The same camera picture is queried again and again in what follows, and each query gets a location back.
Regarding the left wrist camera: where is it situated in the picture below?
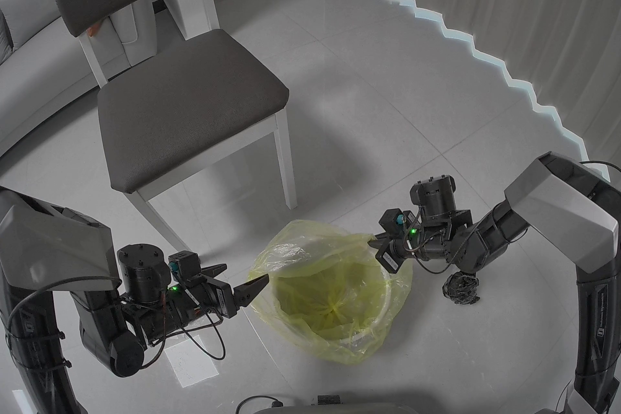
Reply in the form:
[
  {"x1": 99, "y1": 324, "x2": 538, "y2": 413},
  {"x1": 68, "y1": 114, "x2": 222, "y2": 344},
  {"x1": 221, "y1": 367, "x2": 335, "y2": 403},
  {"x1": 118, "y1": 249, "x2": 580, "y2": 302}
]
[{"x1": 168, "y1": 250, "x2": 202, "y2": 281}]

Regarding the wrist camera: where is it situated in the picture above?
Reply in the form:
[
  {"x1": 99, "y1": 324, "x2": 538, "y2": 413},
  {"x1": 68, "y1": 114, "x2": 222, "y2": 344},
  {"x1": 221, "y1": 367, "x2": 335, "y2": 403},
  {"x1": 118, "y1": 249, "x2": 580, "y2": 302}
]
[
  {"x1": 168, "y1": 250, "x2": 202, "y2": 281},
  {"x1": 379, "y1": 207, "x2": 404, "y2": 236}
]

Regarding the black plastic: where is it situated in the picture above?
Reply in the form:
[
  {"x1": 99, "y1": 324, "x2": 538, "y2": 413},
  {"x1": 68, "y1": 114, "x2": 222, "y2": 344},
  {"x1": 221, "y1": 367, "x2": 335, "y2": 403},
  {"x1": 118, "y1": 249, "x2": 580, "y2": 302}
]
[{"x1": 441, "y1": 271, "x2": 481, "y2": 306}]

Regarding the grey cushion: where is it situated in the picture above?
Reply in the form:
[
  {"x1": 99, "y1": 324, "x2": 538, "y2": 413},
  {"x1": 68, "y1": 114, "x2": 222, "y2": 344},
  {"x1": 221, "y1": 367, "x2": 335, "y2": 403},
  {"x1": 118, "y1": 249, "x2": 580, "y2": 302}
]
[{"x1": 0, "y1": 7, "x2": 14, "y2": 59}]

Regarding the white trash bin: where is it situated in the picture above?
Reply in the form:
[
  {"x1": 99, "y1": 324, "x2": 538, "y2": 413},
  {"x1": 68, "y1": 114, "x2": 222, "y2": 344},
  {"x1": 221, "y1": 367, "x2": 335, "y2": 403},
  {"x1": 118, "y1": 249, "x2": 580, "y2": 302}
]
[{"x1": 269, "y1": 247, "x2": 395, "y2": 347}]

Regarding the grey and white chair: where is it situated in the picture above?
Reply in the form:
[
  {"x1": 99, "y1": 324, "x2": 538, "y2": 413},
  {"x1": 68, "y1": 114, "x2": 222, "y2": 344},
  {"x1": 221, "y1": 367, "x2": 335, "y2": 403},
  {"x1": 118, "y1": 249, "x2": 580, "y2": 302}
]
[{"x1": 53, "y1": 0, "x2": 298, "y2": 254}]

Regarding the light grey sofa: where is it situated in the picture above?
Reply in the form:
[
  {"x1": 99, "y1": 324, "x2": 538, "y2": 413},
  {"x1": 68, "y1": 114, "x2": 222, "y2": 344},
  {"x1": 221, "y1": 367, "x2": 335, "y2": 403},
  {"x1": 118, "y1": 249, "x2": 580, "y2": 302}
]
[{"x1": 0, "y1": 0, "x2": 161, "y2": 160}]

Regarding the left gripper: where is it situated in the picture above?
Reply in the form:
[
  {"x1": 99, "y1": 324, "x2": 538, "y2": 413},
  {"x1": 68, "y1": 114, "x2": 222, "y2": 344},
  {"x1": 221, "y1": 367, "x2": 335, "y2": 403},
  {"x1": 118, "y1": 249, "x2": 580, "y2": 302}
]
[{"x1": 167, "y1": 263, "x2": 271, "y2": 326}]

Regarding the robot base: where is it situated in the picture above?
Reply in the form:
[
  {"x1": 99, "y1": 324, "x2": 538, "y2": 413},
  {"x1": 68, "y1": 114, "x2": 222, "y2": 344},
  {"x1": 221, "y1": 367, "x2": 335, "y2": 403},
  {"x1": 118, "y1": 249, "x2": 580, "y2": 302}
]
[{"x1": 252, "y1": 395, "x2": 389, "y2": 414}]

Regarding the yellow plastic bag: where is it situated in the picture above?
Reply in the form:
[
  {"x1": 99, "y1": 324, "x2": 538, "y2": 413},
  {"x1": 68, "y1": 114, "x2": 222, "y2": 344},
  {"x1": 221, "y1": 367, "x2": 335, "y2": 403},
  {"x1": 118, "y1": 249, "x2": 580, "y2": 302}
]
[{"x1": 247, "y1": 219, "x2": 414, "y2": 365}]

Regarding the black cable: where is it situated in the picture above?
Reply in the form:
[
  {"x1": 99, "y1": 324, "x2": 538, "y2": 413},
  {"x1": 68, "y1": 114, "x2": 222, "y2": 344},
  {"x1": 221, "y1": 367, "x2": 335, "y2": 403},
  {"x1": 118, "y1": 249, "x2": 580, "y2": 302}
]
[
  {"x1": 146, "y1": 309, "x2": 228, "y2": 362},
  {"x1": 238, "y1": 395, "x2": 287, "y2": 414}
]

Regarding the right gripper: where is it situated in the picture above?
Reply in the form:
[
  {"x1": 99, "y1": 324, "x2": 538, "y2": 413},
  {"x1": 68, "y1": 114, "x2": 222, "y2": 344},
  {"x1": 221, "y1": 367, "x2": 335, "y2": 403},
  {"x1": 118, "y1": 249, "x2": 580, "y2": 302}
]
[{"x1": 376, "y1": 235, "x2": 431, "y2": 275}]

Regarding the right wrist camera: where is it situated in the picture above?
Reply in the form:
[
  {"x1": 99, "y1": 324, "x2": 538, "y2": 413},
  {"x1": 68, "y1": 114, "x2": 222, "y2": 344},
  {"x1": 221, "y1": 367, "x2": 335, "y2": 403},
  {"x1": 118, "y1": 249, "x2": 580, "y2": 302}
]
[{"x1": 379, "y1": 207, "x2": 404, "y2": 236}]

